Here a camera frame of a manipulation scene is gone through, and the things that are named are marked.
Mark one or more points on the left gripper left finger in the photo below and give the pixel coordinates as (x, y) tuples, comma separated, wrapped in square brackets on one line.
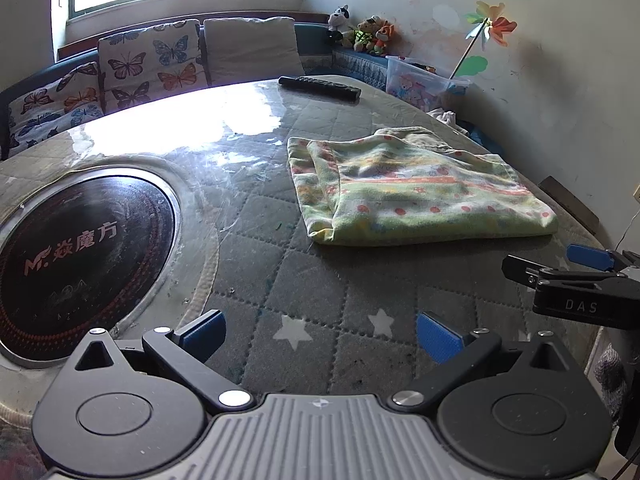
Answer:
[(181, 355)]

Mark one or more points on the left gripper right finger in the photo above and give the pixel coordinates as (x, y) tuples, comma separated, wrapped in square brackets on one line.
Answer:
[(458, 358)]

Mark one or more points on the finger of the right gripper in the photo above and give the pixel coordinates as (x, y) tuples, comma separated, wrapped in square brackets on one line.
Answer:
[(537, 276), (605, 260)]

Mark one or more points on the colourful striped child shirt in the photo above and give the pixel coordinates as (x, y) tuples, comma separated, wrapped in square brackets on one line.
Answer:
[(405, 186)]

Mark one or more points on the grey quilted table cover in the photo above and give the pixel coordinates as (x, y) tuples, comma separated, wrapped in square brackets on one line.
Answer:
[(304, 317)]

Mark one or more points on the round induction hotplate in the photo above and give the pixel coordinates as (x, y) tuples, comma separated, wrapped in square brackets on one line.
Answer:
[(82, 253)]

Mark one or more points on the clear plastic storage box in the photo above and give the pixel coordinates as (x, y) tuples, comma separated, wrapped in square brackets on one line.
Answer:
[(410, 82)]

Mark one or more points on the colourful paper pinwheel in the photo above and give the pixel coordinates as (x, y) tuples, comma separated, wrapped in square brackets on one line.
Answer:
[(488, 24)]

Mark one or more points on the orange plush toy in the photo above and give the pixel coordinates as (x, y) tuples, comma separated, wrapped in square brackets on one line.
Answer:
[(382, 39)]

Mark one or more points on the butterfly seat cushion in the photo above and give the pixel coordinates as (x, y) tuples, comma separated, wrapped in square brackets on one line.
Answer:
[(65, 103)]

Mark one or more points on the butterfly back cushion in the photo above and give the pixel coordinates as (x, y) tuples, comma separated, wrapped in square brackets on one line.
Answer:
[(148, 64)]

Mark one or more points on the brown bear plush toy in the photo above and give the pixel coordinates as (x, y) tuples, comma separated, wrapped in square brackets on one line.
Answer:
[(365, 33)]

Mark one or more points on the black remote control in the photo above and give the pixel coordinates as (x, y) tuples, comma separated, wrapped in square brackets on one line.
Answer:
[(321, 87)]

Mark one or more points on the plain beige cushion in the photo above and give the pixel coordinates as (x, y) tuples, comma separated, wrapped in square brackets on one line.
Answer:
[(250, 49)]

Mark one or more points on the dark blue sofa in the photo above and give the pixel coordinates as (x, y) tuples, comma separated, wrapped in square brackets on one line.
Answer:
[(317, 55)]

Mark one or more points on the black white plush toy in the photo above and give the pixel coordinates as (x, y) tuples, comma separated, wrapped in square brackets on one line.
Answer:
[(340, 31)]

